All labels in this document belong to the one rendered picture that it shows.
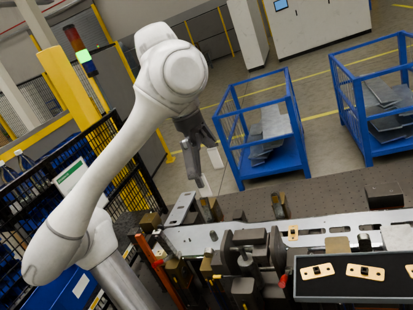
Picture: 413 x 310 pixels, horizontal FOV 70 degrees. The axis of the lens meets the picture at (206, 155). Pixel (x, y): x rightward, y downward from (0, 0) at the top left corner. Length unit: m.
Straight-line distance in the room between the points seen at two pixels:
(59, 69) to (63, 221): 1.17
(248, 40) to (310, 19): 1.67
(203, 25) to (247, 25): 4.53
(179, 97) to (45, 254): 0.53
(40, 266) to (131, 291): 0.29
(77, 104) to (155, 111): 1.32
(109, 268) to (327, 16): 8.46
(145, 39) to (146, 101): 0.18
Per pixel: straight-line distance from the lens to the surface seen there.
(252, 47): 8.86
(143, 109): 0.55
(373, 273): 0.89
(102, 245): 0.97
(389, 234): 1.05
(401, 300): 0.85
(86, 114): 1.85
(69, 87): 1.83
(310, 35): 8.91
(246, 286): 1.03
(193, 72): 0.49
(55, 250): 0.83
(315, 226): 1.26
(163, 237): 1.19
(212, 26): 13.01
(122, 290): 1.00
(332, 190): 1.92
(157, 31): 0.68
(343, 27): 9.03
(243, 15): 8.78
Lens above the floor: 1.85
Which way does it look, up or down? 24 degrees down
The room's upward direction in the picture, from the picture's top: 22 degrees counter-clockwise
